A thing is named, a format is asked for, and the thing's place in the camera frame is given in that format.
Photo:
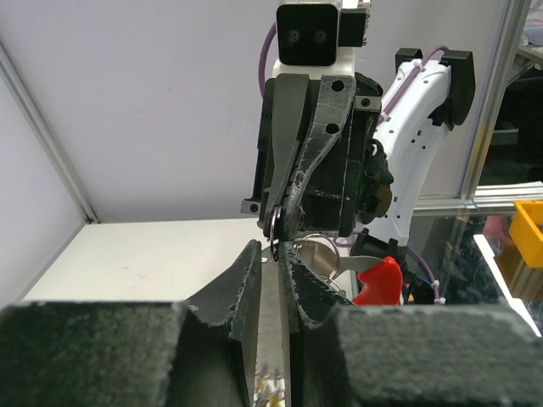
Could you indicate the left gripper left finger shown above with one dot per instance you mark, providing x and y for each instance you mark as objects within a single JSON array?
[{"x": 199, "y": 351}]

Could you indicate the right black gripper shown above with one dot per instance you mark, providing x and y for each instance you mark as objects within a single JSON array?
[{"x": 314, "y": 141}]

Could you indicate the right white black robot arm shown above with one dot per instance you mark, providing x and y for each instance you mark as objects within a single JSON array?
[{"x": 431, "y": 95}]

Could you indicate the yellow plastic bin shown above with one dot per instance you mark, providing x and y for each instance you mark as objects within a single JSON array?
[{"x": 526, "y": 231}]

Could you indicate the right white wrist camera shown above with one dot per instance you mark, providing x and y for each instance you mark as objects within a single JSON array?
[{"x": 319, "y": 38}]

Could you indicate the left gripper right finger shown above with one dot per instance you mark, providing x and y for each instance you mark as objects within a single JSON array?
[{"x": 340, "y": 354}]

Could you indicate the red silver carabiner keyring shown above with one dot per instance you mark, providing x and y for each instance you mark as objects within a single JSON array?
[{"x": 362, "y": 280}]

